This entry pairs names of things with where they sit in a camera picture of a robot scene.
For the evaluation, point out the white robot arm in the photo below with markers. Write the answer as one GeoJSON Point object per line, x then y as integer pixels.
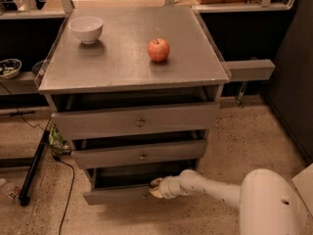
{"type": "Point", "coordinates": [266, 202]}

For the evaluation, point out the red apple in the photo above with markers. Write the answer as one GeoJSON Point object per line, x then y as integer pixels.
{"type": "Point", "coordinates": [158, 50]}

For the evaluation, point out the grey drawer cabinet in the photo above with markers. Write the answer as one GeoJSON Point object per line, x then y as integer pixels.
{"type": "Point", "coordinates": [117, 72]}

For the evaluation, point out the white floor panel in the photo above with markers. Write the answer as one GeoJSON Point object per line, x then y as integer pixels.
{"type": "Point", "coordinates": [303, 182]}

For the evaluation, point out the clear plastic bottle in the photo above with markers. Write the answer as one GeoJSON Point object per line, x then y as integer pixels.
{"type": "Point", "coordinates": [10, 189]}

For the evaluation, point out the grey left shelf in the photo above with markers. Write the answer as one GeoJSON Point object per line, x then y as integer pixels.
{"type": "Point", "coordinates": [22, 84]}

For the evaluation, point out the grey side shelf block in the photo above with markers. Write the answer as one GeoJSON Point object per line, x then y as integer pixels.
{"type": "Point", "coordinates": [250, 70]}

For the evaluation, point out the black tripod leg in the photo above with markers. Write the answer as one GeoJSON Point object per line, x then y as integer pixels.
{"type": "Point", "coordinates": [24, 199]}

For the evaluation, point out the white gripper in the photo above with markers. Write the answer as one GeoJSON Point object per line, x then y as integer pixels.
{"type": "Point", "coordinates": [167, 186]}

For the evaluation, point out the green snack bag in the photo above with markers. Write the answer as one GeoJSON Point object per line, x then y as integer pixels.
{"type": "Point", "coordinates": [59, 145]}

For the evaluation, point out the grey drawer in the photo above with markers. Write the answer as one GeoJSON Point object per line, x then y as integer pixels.
{"type": "Point", "coordinates": [135, 121]}
{"type": "Point", "coordinates": [130, 183]}
{"type": "Point", "coordinates": [140, 154]}

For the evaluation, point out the white ceramic bowl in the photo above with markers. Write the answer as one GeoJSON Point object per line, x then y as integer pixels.
{"type": "Point", "coordinates": [86, 29]}

